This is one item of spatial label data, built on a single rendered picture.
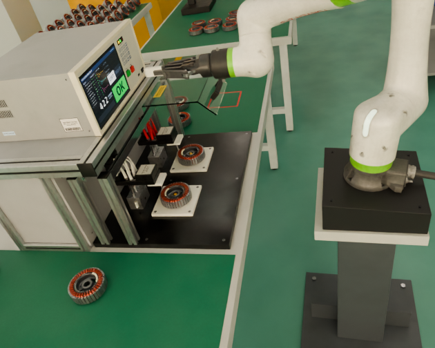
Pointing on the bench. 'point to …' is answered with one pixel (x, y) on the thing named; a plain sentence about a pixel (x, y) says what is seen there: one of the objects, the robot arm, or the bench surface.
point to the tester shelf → (65, 147)
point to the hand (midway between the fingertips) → (155, 71)
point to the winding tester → (56, 82)
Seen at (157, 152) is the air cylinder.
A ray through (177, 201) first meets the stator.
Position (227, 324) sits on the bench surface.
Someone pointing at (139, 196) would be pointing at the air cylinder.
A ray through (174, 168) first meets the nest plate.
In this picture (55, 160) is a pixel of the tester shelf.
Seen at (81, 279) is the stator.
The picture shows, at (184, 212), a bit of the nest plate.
